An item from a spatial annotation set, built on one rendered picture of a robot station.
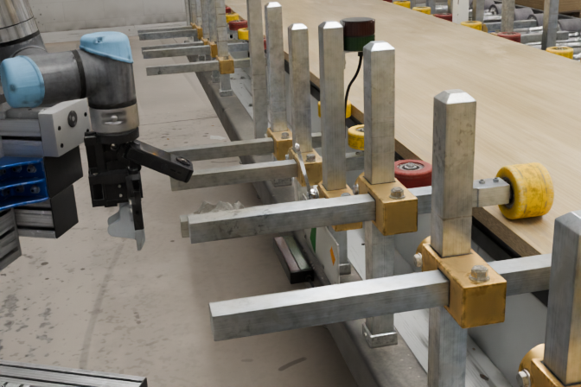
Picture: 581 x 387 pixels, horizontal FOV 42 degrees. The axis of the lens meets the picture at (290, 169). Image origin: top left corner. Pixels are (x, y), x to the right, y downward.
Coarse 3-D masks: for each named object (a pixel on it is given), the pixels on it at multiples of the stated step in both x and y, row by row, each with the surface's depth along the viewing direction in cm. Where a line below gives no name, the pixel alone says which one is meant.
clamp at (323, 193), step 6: (318, 186) 138; (318, 192) 138; (324, 192) 134; (330, 192) 134; (336, 192) 133; (342, 192) 133; (348, 192) 133; (360, 222) 130; (336, 228) 129; (342, 228) 129; (348, 228) 130; (354, 228) 130; (360, 228) 130
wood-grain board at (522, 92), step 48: (240, 0) 397; (288, 0) 388; (336, 0) 379; (288, 48) 254; (432, 48) 243; (480, 48) 240; (528, 48) 237; (432, 96) 184; (480, 96) 182; (528, 96) 180; (576, 96) 178; (480, 144) 146; (528, 144) 145; (576, 144) 144; (576, 192) 121; (528, 240) 104
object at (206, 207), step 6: (204, 204) 128; (210, 204) 129; (216, 204) 128; (222, 204) 128; (228, 204) 128; (234, 204) 129; (240, 204) 130; (198, 210) 129; (204, 210) 128; (210, 210) 128; (216, 210) 128; (222, 210) 127; (228, 210) 128
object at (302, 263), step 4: (284, 236) 157; (288, 236) 157; (288, 240) 155; (292, 240) 155; (288, 244) 153; (292, 244) 153; (296, 244) 153; (292, 248) 151; (296, 248) 151; (292, 252) 150; (296, 252) 150; (300, 252) 149; (296, 256) 148; (300, 256) 148; (296, 260) 146; (300, 260) 146; (304, 260) 146; (300, 264) 144; (304, 264) 144; (300, 268) 143; (304, 268) 143; (308, 268) 143
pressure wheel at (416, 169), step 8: (408, 160) 137; (416, 160) 137; (400, 168) 133; (408, 168) 133; (416, 168) 133; (424, 168) 132; (400, 176) 131; (408, 176) 130; (416, 176) 130; (424, 176) 131; (408, 184) 131; (416, 184) 131; (424, 184) 131
